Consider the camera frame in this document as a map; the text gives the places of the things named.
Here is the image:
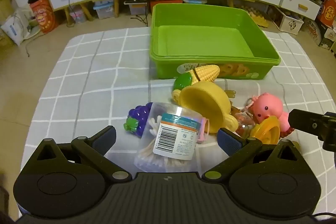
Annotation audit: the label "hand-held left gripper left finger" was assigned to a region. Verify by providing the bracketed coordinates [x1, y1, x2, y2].
[26, 125, 133, 184]

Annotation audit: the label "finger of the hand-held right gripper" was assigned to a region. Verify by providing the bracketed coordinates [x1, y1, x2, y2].
[288, 108, 326, 139]

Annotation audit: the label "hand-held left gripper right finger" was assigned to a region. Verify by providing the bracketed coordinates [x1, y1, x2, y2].
[201, 127, 313, 182]

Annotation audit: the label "purple toy grapes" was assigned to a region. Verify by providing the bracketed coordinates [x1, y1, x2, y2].
[124, 102, 154, 136]

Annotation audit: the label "pink toy pig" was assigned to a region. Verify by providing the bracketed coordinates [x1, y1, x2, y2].
[245, 93, 296, 139]

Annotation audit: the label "yellow toy pot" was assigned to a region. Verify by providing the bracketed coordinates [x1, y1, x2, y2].
[172, 81, 239, 135]

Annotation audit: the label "clear cotton swab container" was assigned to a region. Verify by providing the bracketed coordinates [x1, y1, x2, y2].
[134, 102, 210, 172]

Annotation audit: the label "green plastic box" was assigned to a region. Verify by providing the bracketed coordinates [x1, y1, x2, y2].
[149, 3, 281, 80]

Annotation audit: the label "grey checked tablecloth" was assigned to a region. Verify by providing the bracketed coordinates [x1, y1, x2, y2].
[20, 28, 328, 216]

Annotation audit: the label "toy corn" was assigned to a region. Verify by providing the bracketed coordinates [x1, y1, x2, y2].
[173, 64, 220, 90]

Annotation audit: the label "white cut-out storage box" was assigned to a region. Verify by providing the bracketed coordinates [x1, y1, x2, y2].
[276, 7, 304, 35]

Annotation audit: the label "red printed box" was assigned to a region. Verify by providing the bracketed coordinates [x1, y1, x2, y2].
[317, 0, 336, 29]

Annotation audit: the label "egg trays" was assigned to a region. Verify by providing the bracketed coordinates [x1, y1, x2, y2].
[236, 2, 270, 28]

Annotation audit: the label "clear storage box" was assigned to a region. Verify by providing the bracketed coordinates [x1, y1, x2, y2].
[69, 5, 87, 24]
[129, 3, 147, 16]

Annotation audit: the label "blue lid storage box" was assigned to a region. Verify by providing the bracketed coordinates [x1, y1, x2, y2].
[93, 0, 116, 20]

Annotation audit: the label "red orange printed bag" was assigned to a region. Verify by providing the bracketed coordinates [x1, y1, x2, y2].
[29, 0, 59, 34]

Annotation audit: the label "white plastic bag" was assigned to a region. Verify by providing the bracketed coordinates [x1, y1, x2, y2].
[1, 7, 31, 46]

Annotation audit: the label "red cardboard box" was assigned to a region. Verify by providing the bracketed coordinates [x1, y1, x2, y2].
[151, 0, 183, 13]

